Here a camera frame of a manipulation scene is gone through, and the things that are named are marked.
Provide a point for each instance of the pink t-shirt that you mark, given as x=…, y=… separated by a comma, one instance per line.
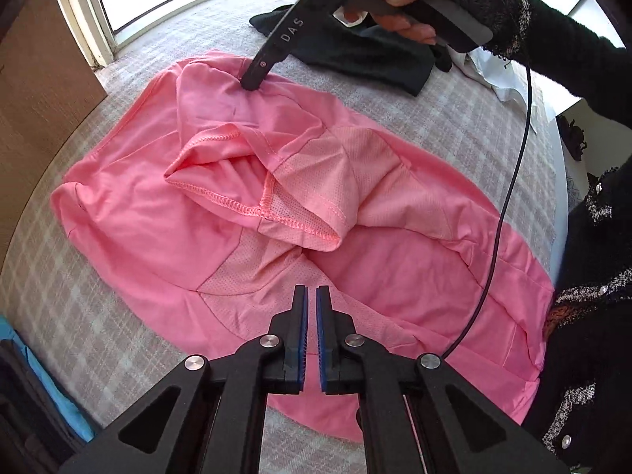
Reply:
x=148, y=217

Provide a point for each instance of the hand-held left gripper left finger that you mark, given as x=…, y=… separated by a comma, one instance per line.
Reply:
x=301, y=340

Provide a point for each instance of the person's right hand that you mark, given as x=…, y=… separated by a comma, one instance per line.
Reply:
x=405, y=24

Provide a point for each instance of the black garment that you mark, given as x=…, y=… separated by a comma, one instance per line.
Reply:
x=355, y=54

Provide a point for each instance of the dark navy folded garment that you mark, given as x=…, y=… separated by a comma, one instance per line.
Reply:
x=24, y=414

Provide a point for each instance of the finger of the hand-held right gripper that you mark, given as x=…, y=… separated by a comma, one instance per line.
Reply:
x=254, y=74

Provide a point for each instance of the person's black cardigan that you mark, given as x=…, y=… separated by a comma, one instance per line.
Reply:
x=602, y=256

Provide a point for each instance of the white garment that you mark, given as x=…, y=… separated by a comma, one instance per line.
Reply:
x=498, y=79

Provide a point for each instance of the pink plaid table cloth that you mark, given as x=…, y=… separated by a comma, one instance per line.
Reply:
x=98, y=335

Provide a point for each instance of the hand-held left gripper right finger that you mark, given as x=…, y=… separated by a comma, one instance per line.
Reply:
x=323, y=340

